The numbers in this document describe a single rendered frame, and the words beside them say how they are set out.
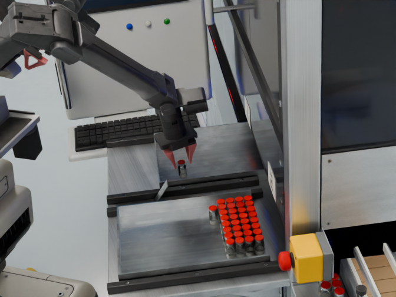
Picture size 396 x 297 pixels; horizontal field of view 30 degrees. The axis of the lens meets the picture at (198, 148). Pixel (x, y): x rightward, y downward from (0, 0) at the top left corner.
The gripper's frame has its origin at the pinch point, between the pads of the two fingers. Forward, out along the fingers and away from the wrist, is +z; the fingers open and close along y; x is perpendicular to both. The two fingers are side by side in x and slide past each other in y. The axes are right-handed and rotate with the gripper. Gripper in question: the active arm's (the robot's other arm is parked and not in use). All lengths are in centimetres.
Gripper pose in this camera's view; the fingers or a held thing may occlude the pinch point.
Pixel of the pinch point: (182, 162)
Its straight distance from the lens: 197.4
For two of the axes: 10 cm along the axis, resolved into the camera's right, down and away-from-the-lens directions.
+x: -3.3, -4.6, 8.2
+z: 1.8, 8.3, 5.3
